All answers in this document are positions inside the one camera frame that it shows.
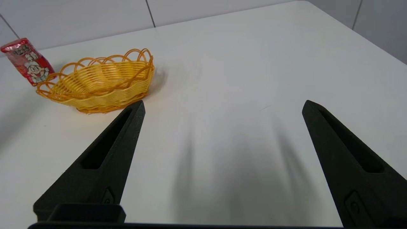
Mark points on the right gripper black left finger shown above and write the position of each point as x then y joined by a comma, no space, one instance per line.
105,165

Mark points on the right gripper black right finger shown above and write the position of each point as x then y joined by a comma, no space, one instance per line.
356,178

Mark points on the red snack packet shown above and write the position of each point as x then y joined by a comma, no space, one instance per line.
30,62

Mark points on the yellow woven plastic basket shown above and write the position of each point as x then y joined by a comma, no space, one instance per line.
101,86

